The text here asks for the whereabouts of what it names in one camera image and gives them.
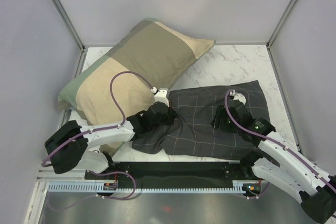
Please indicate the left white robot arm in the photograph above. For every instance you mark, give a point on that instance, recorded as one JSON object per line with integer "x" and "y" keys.
{"x": 70, "y": 147}

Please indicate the right aluminium frame post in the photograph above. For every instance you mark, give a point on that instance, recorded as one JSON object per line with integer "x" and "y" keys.
{"x": 285, "y": 15}

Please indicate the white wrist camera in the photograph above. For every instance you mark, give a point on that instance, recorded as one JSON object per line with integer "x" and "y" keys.
{"x": 162, "y": 95}
{"x": 235, "y": 96}

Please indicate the light blue slotted cable duct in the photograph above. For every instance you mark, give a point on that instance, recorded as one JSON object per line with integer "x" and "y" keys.
{"x": 101, "y": 187}

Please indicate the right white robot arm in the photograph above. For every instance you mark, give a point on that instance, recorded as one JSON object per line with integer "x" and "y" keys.
{"x": 278, "y": 163}

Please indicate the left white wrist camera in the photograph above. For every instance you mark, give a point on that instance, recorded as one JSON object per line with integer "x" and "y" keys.
{"x": 162, "y": 95}

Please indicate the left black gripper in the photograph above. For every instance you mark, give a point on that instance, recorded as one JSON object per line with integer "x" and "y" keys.
{"x": 171, "y": 115}

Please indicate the aluminium frame post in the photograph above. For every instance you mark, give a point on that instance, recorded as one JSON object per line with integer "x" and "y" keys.
{"x": 285, "y": 15}
{"x": 68, "y": 23}

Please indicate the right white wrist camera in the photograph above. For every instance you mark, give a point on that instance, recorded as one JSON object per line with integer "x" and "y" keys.
{"x": 235, "y": 96}

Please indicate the green beige patchwork pillow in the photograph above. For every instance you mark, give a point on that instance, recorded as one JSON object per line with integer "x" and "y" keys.
{"x": 118, "y": 84}

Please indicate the dark grey plaid pillowcase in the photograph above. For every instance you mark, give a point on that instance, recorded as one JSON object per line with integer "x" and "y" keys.
{"x": 192, "y": 133}

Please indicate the left aluminium frame post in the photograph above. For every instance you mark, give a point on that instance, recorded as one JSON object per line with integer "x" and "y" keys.
{"x": 68, "y": 23}

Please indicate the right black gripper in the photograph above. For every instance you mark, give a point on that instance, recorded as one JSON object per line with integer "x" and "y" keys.
{"x": 220, "y": 113}

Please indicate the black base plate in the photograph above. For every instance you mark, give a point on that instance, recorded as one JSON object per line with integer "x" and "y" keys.
{"x": 180, "y": 174}

